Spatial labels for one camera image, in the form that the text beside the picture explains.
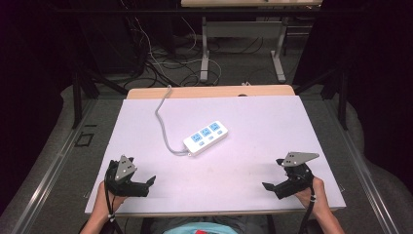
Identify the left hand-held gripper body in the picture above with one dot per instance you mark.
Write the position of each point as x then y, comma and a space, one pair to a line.
120, 182

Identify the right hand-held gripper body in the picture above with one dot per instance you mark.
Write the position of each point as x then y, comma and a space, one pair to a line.
297, 174

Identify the person's left hand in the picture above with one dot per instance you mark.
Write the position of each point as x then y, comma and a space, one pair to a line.
107, 203

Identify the person's right hand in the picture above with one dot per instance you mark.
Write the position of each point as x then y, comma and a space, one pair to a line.
313, 198

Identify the white table mat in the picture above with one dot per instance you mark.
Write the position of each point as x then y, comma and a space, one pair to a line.
246, 162

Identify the person's teal shirt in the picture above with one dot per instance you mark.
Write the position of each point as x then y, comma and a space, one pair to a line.
198, 230

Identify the white power strip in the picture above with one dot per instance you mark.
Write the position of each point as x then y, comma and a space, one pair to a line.
205, 137

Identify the black metal stand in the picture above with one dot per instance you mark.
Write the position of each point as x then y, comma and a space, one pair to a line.
78, 97
341, 94

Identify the wooden table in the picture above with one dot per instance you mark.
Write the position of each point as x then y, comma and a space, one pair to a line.
207, 91

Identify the dark curtain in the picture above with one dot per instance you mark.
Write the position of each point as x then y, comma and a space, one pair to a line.
376, 74
29, 81

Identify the white-framed background desk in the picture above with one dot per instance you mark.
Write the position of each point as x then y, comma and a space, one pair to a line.
242, 29

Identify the black floor socket frame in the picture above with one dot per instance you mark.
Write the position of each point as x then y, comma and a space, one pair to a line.
84, 139

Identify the aluminium floor rail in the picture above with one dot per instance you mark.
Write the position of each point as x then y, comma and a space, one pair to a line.
53, 165
360, 169

